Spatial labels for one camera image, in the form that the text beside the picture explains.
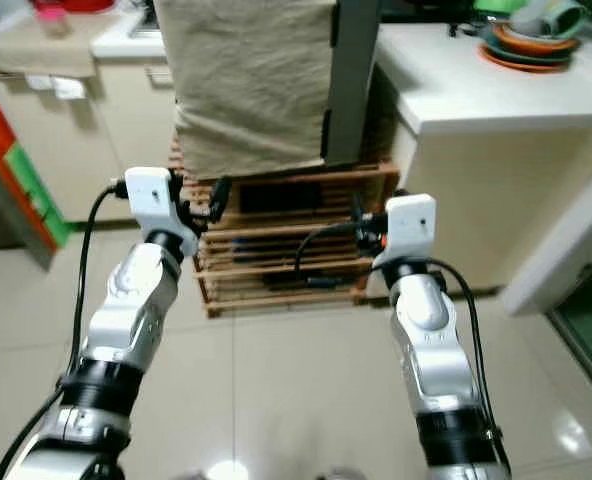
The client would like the green plastic board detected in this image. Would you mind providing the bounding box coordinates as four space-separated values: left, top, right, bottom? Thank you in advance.
4 143 77 246

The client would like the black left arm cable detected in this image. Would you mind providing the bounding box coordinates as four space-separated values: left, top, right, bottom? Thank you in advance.
0 180 129 480

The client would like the pink lidded container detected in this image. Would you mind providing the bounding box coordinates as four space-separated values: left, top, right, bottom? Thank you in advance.
36 3 72 39

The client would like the orange plate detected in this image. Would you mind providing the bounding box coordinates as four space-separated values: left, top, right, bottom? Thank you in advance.
479 48 572 73

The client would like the green plastic bowl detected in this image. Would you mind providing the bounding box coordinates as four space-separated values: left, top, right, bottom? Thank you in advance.
473 0 527 16

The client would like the red coffee machine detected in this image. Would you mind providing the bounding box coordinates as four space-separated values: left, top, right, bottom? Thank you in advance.
61 0 117 15

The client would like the beige cloth fridge cover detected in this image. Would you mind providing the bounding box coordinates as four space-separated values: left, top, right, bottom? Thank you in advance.
154 0 337 181

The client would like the green glass door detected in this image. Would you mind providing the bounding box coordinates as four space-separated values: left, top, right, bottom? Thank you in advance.
548 265 592 413

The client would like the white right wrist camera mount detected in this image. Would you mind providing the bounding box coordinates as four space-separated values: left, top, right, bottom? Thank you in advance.
374 195 437 271

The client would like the grey metal sheet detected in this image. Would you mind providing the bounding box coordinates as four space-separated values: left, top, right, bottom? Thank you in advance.
0 150 52 271

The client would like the metal drawer handle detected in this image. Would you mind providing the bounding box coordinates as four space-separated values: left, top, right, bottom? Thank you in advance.
146 65 177 86

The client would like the grey green mug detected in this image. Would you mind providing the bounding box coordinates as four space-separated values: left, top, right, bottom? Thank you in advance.
508 0 587 41

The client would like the white door frame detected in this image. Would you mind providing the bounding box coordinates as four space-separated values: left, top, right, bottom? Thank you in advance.
501 180 592 316

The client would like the dark teal plate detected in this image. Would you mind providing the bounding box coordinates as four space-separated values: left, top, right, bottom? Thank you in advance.
481 35 582 66

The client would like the cream kitchen cabinet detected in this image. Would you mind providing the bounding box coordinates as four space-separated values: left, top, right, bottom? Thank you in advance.
0 10 182 226

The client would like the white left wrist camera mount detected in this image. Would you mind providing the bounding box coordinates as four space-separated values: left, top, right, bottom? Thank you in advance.
124 167 199 256

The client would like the wooden slatted rack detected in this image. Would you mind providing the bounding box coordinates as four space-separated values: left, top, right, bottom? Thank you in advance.
168 140 402 319

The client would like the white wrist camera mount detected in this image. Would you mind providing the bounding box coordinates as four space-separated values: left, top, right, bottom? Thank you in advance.
124 167 199 256
374 195 437 271

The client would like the white printed paper tag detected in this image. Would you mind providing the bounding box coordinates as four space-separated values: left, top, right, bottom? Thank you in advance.
52 77 87 101

